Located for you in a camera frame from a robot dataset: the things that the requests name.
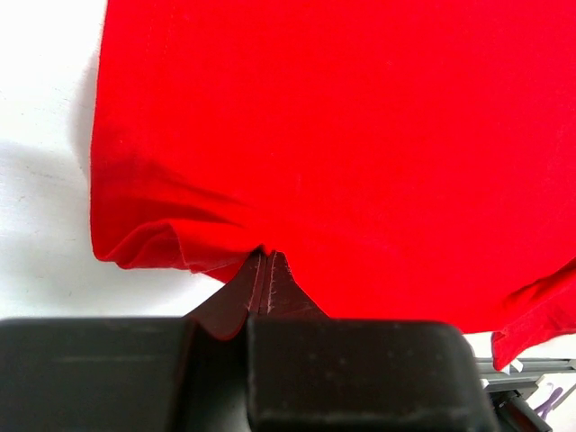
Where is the aluminium table rail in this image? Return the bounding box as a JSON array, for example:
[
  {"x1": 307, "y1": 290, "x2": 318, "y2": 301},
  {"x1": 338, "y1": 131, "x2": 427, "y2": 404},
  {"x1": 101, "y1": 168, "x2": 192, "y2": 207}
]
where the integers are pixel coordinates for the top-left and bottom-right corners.
[{"x1": 476, "y1": 358, "x2": 575, "y2": 392}]

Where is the red t shirt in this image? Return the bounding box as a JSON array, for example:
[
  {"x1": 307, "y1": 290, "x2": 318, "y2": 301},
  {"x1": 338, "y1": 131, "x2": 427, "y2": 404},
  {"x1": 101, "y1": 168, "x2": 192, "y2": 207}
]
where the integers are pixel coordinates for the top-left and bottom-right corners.
[{"x1": 90, "y1": 1, "x2": 575, "y2": 368}]

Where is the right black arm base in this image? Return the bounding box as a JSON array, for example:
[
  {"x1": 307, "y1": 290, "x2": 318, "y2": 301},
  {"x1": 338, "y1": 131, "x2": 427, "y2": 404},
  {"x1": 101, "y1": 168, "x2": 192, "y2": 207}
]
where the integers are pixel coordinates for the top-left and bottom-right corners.
[{"x1": 490, "y1": 391, "x2": 553, "y2": 432}]

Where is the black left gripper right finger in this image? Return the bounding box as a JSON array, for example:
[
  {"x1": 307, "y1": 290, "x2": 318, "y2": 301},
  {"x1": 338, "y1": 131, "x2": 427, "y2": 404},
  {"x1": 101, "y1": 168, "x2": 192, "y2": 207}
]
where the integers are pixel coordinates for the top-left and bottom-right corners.
[{"x1": 246, "y1": 253, "x2": 498, "y2": 431}]

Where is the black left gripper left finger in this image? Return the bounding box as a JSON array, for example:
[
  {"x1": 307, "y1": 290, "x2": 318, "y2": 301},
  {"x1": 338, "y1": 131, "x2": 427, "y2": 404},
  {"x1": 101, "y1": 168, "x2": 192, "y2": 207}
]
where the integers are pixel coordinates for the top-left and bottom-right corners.
[{"x1": 1, "y1": 253, "x2": 267, "y2": 431}]

